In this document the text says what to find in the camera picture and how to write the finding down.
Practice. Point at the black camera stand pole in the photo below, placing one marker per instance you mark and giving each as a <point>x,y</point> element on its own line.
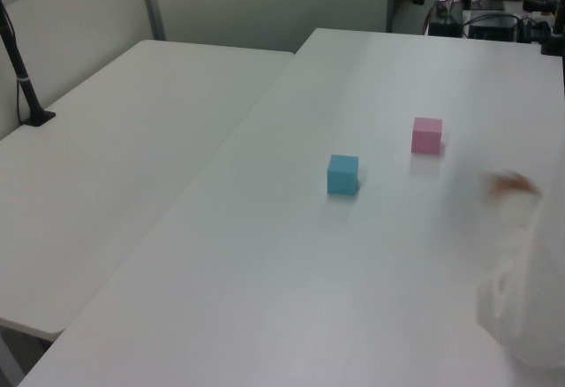
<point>22,82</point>

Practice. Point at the black electronics box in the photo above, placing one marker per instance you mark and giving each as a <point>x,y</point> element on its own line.
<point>492,29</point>

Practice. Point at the blue cube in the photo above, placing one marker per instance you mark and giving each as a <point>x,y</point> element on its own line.
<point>342,177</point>

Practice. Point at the black table clamp mount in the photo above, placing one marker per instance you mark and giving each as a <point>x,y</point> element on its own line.
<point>554,40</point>

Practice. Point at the small black box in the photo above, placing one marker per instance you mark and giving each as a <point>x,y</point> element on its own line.
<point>443,28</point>

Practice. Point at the blurred person hand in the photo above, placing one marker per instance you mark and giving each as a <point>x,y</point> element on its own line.
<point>510,183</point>

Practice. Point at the white sleeved forearm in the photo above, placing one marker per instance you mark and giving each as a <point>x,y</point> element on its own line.
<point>547,272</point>

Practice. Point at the pink cube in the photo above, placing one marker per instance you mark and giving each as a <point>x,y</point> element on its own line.
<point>426,137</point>

